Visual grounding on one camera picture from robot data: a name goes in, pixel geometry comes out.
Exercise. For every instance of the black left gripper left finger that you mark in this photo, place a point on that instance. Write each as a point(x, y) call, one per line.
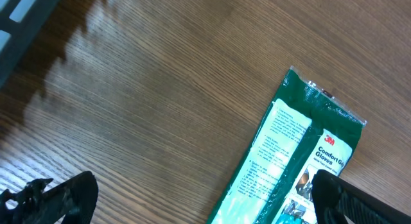
point(72, 201)

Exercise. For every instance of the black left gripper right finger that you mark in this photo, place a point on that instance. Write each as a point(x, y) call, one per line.
point(338, 202)

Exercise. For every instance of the green 3M gloves package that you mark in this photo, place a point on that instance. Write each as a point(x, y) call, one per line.
point(304, 129)

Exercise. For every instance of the grey mesh shopping basket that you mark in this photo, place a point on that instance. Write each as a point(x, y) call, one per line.
point(21, 20)

